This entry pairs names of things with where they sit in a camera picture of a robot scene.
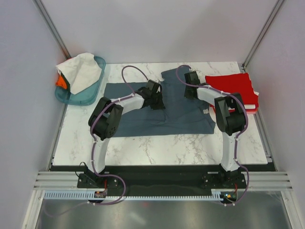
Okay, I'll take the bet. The grey-blue t-shirt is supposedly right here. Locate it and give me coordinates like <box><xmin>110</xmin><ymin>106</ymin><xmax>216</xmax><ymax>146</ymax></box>
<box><xmin>114</xmin><ymin>67</ymin><xmax>215</xmax><ymax>137</ymax></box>

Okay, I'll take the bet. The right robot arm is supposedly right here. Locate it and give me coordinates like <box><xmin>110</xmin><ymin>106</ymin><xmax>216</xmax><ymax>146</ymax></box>
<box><xmin>184</xmin><ymin>72</ymin><xmax>248</xmax><ymax>188</ymax></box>

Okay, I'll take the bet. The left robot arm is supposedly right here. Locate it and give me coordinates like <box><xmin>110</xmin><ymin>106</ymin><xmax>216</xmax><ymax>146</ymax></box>
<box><xmin>88</xmin><ymin>80</ymin><xmax>165</xmax><ymax>187</ymax></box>

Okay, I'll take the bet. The folded red t-shirt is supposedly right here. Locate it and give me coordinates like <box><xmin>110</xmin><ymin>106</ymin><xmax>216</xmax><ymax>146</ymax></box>
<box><xmin>205</xmin><ymin>73</ymin><xmax>254</xmax><ymax>102</ymax></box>
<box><xmin>209</xmin><ymin>104</ymin><xmax>257</xmax><ymax>114</ymax></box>

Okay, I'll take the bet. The folded white t-shirt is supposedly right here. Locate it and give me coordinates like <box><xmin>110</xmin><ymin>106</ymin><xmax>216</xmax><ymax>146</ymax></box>
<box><xmin>243</xmin><ymin>91</ymin><xmax>259</xmax><ymax>114</ymax></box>

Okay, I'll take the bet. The teal plastic bin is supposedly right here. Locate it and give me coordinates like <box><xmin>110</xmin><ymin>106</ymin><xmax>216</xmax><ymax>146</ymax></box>
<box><xmin>55</xmin><ymin>56</ymin><xmax>106</xmax><ymax>106</ymax></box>

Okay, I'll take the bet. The folded red t-shirt bottom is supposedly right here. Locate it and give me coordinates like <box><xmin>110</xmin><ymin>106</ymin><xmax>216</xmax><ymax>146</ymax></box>
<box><xmin>209</xmin><ymin>104</ymin><xmax>257</xmax><ymax>114</ymax></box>

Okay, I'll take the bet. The crumpled white t-shirt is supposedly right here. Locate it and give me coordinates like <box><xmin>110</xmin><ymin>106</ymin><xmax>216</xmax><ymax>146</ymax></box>
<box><xmin>56</xmin><ymin>52</ymin><xmax>102</xmax><ymax>94</ymax></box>

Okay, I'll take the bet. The dark green t-shirt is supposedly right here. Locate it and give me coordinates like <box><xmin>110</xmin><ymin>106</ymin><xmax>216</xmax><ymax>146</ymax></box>
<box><xmin>61</xmin><ymin>74</ymin><xmax>71</xmax><ymax>91</ymax></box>

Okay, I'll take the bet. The orange t-shirt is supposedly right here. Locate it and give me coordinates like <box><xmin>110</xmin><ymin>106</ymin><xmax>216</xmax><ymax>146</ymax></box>
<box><xmin>55</xmin><ymin>75</ymin><xmax>64</xmax><ymax>89</ymax></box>

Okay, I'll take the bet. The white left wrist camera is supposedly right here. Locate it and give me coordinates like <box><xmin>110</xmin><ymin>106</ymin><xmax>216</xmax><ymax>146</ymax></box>
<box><xmin>156</xmin><ymin>81</ymin><xmax>162</xmax><ymax>93</ymax></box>

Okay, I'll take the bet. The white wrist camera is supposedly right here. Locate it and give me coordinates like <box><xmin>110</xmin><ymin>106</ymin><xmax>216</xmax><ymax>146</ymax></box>
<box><xmin>195</xmin><ymin>70</ymin><xmax>203</xmax><ymax>76</ymax></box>
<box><xmin>156</xmin><ymin>81</ymin><xmax>162</xmax><ymax>93</ymax></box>

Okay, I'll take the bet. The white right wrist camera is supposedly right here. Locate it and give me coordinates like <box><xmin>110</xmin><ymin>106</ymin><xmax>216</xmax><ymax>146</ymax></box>
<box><xmin>195</xmin><ymin>70</ymin><xmax>203</xmax><ymax>76</ymax></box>

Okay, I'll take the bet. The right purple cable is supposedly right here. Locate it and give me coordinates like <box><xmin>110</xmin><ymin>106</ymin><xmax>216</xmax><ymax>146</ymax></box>
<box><xmin>175</xmin><ymin>64</ymin><xmax>251</xmax><ymax>207</ymax></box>

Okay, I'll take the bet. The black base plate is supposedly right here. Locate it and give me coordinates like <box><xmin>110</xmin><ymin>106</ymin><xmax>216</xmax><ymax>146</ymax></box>
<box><xmin>77</xmin><ymin>165</ymin><xmax>246</xmax><ymax>196</ymax></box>

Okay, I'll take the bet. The white slotted cable duct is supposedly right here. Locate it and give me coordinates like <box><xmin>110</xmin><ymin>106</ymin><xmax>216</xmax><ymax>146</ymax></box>
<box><xmin>43</xmin><ymin>190</ymin><xmax>237</xmax><ymax>201</ymax></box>

